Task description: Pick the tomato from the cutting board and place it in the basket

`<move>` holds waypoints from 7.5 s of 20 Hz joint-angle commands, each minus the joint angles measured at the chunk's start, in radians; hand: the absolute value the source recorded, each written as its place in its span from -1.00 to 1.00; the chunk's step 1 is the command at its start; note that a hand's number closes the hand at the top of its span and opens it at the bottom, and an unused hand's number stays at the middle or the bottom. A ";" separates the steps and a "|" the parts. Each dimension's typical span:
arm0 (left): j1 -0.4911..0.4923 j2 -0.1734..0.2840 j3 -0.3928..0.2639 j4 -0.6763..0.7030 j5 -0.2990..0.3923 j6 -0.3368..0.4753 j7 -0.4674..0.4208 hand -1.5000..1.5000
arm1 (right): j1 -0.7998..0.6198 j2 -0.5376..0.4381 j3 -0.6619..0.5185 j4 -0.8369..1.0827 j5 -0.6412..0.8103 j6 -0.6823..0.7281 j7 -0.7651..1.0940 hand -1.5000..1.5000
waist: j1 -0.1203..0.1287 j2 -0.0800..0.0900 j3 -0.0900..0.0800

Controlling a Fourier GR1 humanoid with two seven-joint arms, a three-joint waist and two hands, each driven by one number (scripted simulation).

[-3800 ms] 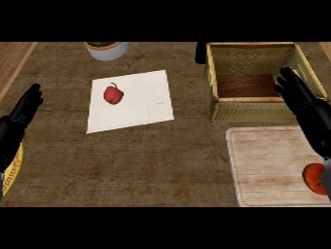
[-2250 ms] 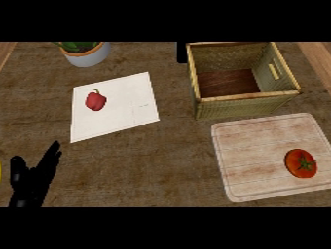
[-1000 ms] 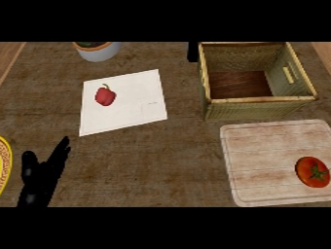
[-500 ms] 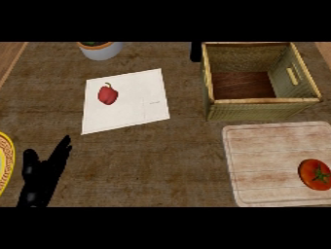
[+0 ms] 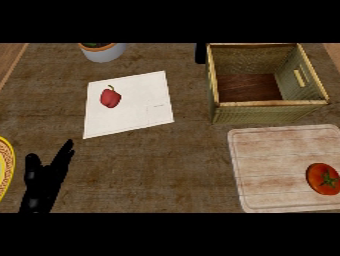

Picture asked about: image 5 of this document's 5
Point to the red tomato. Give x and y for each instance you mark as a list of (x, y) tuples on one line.
[(324, 179)]

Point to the square wicker basket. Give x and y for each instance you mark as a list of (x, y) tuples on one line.
[(263, 83)]

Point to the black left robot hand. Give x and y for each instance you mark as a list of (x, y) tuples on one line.
[(43, 186)]

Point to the black object behind basket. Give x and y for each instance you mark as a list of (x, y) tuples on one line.
[(200, 53)]

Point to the red bell pepper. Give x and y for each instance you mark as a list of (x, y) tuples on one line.
[(110, 98)]

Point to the grey pot with orange rim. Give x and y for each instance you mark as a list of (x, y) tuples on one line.
[(101, 51)]

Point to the pale wooden cutting board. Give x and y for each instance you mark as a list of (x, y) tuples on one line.
[(291, 168)]

